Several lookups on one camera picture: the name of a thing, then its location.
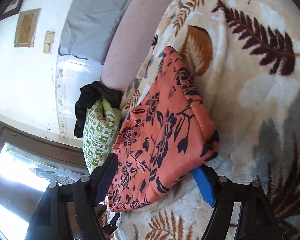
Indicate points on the stained glass window panel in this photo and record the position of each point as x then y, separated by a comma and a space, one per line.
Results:
24, 167

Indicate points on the pink bolster cushion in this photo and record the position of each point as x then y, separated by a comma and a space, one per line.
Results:
131, 42

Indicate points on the black garment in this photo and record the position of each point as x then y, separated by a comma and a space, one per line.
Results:
89, 95

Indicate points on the orange floral print garment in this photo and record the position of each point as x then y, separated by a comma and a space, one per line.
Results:
162, 139

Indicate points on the beige wall switch plate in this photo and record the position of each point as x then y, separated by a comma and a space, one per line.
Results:
49, 39

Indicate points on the dark picture frame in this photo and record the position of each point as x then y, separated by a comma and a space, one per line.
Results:
12, 9

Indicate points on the framed wall plaque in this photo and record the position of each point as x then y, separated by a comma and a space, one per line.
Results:
26, 28

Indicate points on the leaf pattern fleece blanket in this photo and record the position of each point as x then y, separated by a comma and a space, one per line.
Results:
243, 57

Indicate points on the grey blue pillow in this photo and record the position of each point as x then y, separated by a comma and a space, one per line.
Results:
89, 28

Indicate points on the green checkered pillow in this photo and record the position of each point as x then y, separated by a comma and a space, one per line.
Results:
100, 131

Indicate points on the dark wooden door frame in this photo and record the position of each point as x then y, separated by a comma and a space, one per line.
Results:
18, 198

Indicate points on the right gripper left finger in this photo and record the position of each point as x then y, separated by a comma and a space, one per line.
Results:
62, 210

